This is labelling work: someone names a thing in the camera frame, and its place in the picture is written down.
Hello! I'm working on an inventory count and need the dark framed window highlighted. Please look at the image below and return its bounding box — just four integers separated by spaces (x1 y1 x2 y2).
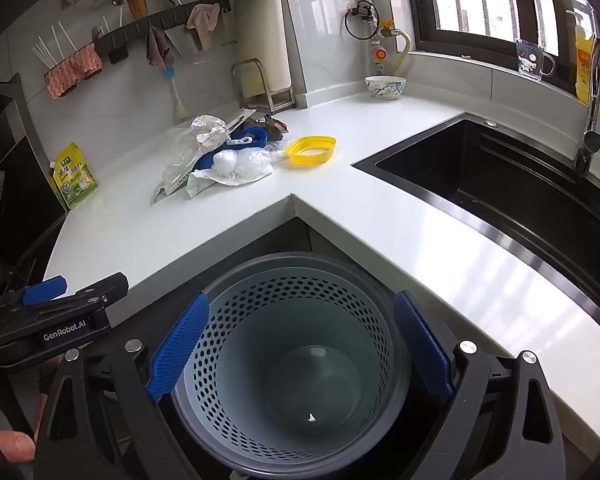
402 0 600 68

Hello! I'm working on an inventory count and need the white patterned bowl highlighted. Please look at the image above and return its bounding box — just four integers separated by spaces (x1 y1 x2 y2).
364 75 407 102

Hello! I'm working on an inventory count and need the red and white snack packet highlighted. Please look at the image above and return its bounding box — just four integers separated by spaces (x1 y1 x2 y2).
265 114 291 141

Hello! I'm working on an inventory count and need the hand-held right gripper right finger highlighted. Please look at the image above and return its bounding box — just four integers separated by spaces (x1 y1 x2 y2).
392 291 568 480

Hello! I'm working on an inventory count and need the purple-grey cloth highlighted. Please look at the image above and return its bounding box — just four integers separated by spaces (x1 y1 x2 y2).
146 25 173 67

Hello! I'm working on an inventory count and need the person's left hand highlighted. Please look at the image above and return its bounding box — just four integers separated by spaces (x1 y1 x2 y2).
0 400 37 466

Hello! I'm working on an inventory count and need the blue strap with white hook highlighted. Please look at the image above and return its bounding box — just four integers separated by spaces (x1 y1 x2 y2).
195 127 268 171

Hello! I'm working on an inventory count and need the pink towel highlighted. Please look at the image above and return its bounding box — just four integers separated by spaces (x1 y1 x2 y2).
186 3 221 52

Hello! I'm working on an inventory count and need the white bottle brush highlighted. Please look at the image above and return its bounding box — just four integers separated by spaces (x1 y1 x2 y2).
162 66 189 120

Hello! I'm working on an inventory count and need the black cable loop with device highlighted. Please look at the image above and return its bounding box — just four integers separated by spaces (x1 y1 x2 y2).
344 0 379 40

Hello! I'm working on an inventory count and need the clear plastic packaging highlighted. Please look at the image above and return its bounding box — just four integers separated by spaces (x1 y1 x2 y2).
155 127 206 196

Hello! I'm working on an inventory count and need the white cutting board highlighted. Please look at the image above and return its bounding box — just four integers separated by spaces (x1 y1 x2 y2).
237 0 287 106

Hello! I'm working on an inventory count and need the steel cutting board rack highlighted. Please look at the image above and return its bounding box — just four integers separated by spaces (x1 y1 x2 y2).
230 58 297 113

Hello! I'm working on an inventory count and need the black kitchen appliance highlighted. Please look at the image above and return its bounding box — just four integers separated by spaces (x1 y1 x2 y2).
0 74 68 286

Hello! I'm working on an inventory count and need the grey-blue perforated waste bin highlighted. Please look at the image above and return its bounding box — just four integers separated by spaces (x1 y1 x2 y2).
170 251 413 480

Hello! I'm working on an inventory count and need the dark wall rack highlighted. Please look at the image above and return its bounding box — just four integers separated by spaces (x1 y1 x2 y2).
94 0 231 64

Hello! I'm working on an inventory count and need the green yellow detergent pouch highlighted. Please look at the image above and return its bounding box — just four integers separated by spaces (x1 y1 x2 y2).
48 142 99 211

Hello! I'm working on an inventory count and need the steel faucet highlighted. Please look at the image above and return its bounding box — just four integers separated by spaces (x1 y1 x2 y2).
572 39 600 176

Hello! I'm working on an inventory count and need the pink wavy cloth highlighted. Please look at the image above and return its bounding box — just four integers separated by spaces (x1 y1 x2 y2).
45 43 103 100

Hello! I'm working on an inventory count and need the yellow detergent bottle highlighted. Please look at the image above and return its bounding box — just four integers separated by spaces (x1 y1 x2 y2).
566 9 600 121

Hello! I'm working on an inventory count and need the yellow plastic ring lid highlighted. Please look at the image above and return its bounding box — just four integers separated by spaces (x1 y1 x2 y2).
285 135 337 166

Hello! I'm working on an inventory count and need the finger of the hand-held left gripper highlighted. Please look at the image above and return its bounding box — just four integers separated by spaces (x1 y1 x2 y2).
60 272 130 307
21 275 69 307

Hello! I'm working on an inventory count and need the black kitchen sink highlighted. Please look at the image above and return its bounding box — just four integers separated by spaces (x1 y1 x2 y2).
352 111 600 321

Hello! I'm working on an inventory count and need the white paper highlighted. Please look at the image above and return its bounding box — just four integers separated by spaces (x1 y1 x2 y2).
189 115 231 148

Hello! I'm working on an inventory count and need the clear mug with cartoon print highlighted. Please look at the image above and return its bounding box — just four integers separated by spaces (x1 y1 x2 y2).
516 39 557 80

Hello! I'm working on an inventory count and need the yellow gas hose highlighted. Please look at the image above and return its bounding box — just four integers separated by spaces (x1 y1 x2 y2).
391 30 412 77

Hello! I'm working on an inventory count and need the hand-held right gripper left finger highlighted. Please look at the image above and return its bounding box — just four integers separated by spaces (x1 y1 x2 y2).
32 291 231 480

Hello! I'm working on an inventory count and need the steel cleaver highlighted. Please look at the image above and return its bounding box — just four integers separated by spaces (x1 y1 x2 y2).
171 32 204 58

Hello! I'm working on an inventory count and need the bundle of white straws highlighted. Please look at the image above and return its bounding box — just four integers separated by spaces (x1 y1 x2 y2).
32 22 78 68

